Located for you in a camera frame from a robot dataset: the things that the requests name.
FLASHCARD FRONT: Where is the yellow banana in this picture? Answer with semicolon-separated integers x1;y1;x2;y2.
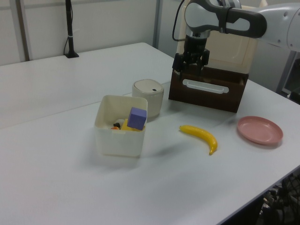
179;125;218;156

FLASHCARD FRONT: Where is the purple block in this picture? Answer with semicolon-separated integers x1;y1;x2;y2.
127;107;148;131

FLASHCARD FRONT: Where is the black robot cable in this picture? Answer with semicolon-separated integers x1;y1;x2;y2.
172;0;188;42

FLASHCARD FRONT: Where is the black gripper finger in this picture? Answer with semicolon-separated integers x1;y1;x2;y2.
172;53;186;82
198;49;210;77

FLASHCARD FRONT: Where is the brown drawer with white handle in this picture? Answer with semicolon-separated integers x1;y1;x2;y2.
168;64;248;113

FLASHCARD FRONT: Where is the thin black pole cable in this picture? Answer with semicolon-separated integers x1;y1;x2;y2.
63;35;70;56

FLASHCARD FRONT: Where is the yellow toy piece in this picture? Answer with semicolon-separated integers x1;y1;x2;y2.
120;118;143;132

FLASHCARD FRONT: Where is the black mesh equipment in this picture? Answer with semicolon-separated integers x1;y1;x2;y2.
260;172;300;225

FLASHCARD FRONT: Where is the pink plate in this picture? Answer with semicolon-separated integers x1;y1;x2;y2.
237;115;284;145

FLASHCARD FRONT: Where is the black pole stand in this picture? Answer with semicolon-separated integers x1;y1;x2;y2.
64;0;80;59

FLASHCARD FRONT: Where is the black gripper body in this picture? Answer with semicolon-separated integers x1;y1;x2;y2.
183;32;210;66

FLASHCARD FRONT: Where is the cream round lidded bin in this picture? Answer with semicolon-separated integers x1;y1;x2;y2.
132;79;165;122

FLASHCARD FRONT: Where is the cream toy cabinet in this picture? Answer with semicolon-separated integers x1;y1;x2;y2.
176;0;268;76

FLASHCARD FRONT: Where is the white plastic box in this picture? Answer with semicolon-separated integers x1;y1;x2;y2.
94;94;149;158

